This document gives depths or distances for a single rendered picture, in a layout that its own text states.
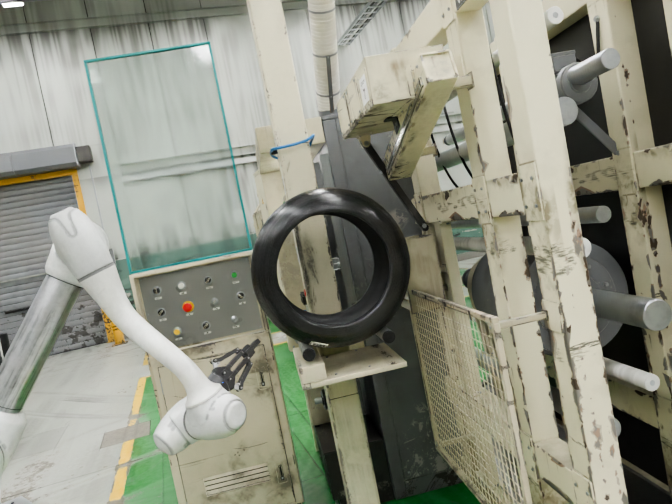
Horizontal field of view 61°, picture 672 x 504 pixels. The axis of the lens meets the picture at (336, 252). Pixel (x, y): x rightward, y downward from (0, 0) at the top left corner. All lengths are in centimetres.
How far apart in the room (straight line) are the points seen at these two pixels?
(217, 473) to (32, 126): 924
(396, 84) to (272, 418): 162
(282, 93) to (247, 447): 156
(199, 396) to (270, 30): 148
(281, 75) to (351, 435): 147
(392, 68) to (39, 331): 124
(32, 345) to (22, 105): 985
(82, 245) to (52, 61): 1009
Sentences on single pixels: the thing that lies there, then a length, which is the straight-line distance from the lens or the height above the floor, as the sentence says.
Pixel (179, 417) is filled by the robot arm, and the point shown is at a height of 90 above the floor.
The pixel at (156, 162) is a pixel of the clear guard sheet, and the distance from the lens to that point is 269.
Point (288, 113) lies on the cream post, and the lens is 234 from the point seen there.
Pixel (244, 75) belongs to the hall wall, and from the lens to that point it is 1153.
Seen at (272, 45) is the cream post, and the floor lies 205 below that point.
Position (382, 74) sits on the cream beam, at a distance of 177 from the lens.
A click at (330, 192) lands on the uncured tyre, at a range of 195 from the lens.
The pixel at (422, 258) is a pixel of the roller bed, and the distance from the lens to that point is 231.
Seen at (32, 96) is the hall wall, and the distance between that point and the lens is 1149.
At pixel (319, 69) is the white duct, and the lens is 284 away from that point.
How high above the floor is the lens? 132
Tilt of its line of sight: 3 degrees down
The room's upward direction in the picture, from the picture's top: 11 degrees counter-clockwise
